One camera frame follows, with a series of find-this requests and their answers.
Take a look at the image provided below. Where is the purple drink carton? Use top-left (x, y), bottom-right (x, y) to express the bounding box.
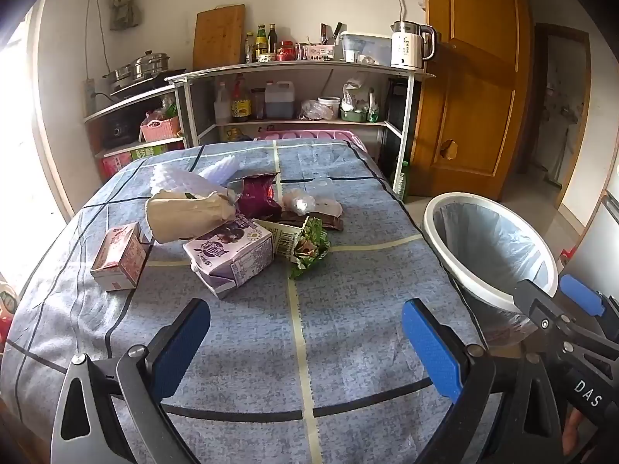
top-left (183, 217), bottom-right (275, 300)

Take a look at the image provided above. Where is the white electric kettle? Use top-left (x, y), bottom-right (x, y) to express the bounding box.
top-left (389, 20), bottom-right (438, 70)

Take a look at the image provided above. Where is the metal steamer pot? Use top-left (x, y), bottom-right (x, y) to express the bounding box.
top-left (130, 50), bottom-right (171, 81)

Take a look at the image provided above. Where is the crumpled clear bag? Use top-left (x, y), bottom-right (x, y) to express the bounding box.
top-left (298, 99), bottom-right (334, 121)

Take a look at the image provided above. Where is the beige paper bag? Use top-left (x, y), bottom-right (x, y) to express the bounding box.
top-left (145, 188), bottom-right (241, 243)

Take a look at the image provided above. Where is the white plastic bag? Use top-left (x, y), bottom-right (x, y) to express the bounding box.
top-left (341, 81), bottom-right (375, 112)

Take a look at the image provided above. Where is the soy sauce bottle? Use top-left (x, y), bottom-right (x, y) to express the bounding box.
top-left (230, 74), bottom-right (253, 123)

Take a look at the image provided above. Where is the white barcode food wrapper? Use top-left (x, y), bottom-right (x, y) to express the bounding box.
top-left (255, 220), bottom-right (310, 258)

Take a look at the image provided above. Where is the black rice cooker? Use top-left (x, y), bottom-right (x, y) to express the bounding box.
top-left (103, 115), bottom-right (135, 150)

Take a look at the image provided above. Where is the brown chocolate wrapper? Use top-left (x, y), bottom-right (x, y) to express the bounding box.
top-left (278, 210), bottom-right (344, 231)

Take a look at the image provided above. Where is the pink basket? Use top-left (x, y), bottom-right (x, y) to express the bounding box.
top-left (140, 115), bottom-right (181, 144)

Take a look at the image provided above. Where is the pink container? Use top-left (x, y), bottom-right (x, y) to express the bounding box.
top-left (296, 43), bottom-right (337, 61)

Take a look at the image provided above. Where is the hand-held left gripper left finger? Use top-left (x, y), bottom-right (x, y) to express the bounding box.
top-left (51, 298), bottom-right (212, 464)

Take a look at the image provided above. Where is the green snack wrapper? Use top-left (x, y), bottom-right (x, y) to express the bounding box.
top-left (289, 217), bottom-right (330, 280)

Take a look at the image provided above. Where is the white plastic bottle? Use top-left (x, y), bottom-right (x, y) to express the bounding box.
top-left (214, 81), bottom-right (231, 125)

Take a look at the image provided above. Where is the metal pan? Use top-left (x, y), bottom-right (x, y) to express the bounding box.
top-left (102, 67), bottom-right (137, 90)

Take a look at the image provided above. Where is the green carton box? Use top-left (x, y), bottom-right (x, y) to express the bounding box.
top-left (130, 144), bottom-right (171, 159)

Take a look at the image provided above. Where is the clear storage box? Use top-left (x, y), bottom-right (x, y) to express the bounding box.
top-left (339, 31), bottom-right (393, 65)

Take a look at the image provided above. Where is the bright window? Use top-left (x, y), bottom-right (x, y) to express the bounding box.
top-left (0, 5), bottom-right (73, 233)

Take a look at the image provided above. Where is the white foam net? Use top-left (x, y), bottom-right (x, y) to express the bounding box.
top-left (149, 154), bottom-right (243, 194)

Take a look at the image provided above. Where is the person's right hand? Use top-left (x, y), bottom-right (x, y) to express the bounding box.
top-left (562, 408), bottom-right (589, 458)

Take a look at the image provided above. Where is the black stove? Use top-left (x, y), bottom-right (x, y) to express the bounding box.
top-left (109, 68), bottom-right (188, 97)

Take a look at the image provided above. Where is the plastic jug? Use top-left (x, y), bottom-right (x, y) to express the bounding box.
top-left (264, 80), bottom-right (296, 119)

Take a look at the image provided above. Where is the blue checked tablecloth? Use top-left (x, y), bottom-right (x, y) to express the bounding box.
top-left (0, 138), bottom-right (533, 464)

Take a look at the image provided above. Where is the pink drink carton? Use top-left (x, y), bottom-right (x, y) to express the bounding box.
top-left (91, 222), bottom-right (152, 292)

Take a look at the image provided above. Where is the low white shelf rack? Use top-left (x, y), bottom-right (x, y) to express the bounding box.
top-left (83, 84), bottom-right (189, 167)

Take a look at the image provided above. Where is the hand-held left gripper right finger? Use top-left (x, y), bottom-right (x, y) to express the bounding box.
top-left (401, 298), bottom-right (566, 464)

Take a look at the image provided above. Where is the clear plastic cup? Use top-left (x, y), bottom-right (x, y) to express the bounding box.
top-left (282, 189), bottom-right (344, 218)

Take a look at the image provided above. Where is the curved white shelf rack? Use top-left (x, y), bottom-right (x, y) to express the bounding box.
top-left (164, 60), bottom-right (436, 199)

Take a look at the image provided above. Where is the pink carton box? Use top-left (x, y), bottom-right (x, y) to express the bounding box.
top-left (101, 151), bottom-right (133, 181)

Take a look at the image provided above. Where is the clear plastic bin liner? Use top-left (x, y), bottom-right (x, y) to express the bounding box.
top-left (432, 200), bottom-right (553, 349)

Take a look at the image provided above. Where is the white trash bin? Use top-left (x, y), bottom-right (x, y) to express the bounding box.
top-left (423, 192), bottom-right (564, 349)

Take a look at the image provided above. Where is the purple pink snack bag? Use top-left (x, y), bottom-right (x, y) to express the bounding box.
top-left (234, 173), bottom-right (282, 223)

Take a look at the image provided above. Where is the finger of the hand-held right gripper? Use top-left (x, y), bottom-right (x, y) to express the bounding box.
top-left (560, 274), bottom-right (619, 320)
top-left (513, 280), bottom-right (566, 333)

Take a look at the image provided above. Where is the wooden door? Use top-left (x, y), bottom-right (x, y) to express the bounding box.
top-left (410, 0), bottom-right (535, 202)

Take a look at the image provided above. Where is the black appliance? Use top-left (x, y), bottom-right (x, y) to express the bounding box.
top-left (386, 80), bottom-right (411, 131)

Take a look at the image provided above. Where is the wooden cutting board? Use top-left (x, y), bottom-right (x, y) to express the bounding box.
top-left (192, 4), bottom-right (246, 71)

